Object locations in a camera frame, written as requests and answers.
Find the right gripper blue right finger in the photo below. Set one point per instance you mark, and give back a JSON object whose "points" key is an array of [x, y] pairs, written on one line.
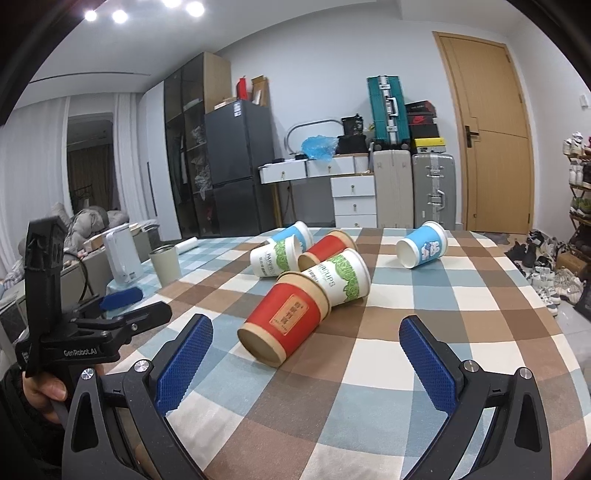
{"points": [[441, 372]]}

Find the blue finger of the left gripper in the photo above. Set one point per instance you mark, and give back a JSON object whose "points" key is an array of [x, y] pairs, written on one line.
{"points": [[121, 299], [138, 318]]}

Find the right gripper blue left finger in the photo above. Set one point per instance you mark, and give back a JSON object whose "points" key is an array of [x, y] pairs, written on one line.
{"points": [[154, 387]]}

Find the red paper cup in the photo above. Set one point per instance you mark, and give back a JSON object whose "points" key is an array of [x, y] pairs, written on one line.
{"points": [[283, 320], [333, 243]]}

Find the blue paper cup right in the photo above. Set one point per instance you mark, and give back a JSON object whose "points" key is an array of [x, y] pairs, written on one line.
{"points": [[424, 245]]}

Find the blue paper cup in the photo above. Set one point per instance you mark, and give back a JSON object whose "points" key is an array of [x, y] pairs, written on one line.
{"points": [[300, 230], [424, 245]]}

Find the white green paper cup front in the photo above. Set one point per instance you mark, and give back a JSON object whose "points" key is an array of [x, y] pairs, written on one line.
{"points": [[345, 277]]}

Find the white green paper cup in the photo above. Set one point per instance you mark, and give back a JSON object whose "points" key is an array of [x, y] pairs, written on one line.
{"points": [[345, 277], [272, 260]]}

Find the white green paper cup back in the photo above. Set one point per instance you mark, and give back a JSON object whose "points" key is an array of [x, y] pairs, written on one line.
{"points": [[272, 260]]}

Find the blue paper cup left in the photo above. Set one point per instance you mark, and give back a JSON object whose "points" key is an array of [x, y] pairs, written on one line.
{"points": [[300, 230]]}

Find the person's left hand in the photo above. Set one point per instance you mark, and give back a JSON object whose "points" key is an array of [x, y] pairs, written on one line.
{"points": [[42, 392]]}

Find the white small appliance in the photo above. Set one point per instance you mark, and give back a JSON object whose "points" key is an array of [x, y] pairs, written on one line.
{"points": [[122, 255]]}

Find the beige steel tumbler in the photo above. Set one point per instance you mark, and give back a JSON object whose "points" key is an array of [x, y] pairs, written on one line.
{"points": [[165, 263]]}

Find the grey clothes pile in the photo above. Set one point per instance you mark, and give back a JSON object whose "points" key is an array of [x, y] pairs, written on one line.
{"points": [[87, 223]]}

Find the checkered tablecloth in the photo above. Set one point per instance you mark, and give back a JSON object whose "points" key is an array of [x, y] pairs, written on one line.
{"points": [[348, 404]]}

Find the shoes on floor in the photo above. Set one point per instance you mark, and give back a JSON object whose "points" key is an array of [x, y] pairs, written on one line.
{"points": [[554, 270]]}

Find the white curtains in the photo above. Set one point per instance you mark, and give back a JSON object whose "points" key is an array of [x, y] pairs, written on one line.
{"points": [[34, 165]]}

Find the silver suitcase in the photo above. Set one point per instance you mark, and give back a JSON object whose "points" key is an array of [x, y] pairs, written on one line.
{"points": [[434, 178]]}

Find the white drawer desk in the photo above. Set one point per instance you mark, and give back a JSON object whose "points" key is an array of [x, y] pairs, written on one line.
{"points": [[339, 192]]}

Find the beige suitcase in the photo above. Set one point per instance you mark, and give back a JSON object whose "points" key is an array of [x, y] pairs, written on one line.
{"points": [[394, 189]]}

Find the black refrigerator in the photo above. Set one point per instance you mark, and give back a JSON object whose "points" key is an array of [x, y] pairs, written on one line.
{"points": [[239, 141]]}

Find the dark glass cabinet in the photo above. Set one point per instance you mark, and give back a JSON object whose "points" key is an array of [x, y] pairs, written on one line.
{"points": [[189, 94]]}

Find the wooden door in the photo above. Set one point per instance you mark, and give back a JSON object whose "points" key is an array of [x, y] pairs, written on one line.
{"points": [[496, 152]]}

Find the black bag on desk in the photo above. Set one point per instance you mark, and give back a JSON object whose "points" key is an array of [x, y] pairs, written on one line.
{"points": [[354, 140]]}

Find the stack of shoe boxes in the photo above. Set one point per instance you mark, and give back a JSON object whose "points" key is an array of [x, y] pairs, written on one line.
{"points": [[424, 129]]}

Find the teal suitcase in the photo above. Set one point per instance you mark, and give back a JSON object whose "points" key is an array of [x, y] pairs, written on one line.
{"points": [[389, 110]]}

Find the blue plastic bag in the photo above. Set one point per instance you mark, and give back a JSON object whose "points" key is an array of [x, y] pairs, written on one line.
{"points": [[320, 147]]}

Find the shoe rack with shoes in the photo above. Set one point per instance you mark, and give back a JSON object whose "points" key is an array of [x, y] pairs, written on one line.
{"points": [[577, 152]]}

